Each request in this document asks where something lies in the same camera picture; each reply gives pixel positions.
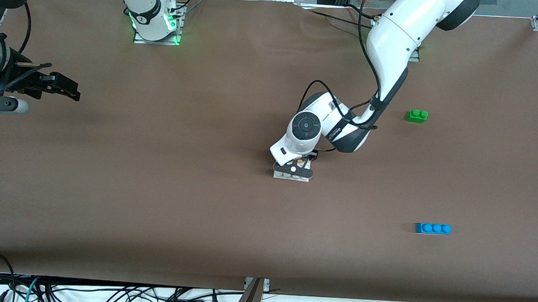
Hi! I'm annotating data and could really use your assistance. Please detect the white studded base plate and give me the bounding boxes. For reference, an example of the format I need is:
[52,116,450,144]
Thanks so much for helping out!
[273,157,312,183]

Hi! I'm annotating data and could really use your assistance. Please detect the green two-stud block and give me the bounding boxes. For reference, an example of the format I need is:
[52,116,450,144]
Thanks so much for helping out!
[405,109,429,124]

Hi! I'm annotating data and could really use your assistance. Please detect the blue three-stud block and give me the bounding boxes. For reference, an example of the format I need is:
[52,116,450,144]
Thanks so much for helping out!
[415,222,452,236]

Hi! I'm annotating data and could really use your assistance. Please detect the large table cover sheet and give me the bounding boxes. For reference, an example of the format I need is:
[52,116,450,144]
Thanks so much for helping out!
[0,0,538,302]

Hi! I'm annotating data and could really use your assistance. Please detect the silver table clamp bracket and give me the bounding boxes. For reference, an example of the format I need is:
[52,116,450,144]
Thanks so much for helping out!
[244,277,271,291]

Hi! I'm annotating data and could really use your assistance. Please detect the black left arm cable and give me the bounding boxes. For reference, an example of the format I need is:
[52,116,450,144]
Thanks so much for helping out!
[296,0,394,154]

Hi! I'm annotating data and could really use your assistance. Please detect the long black tabletop cable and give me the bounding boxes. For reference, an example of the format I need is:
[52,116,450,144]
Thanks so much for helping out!
[302,7,376,29]

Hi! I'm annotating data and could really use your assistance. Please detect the teal floor cable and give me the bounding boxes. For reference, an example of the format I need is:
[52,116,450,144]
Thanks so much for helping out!
[24,276,41,302]

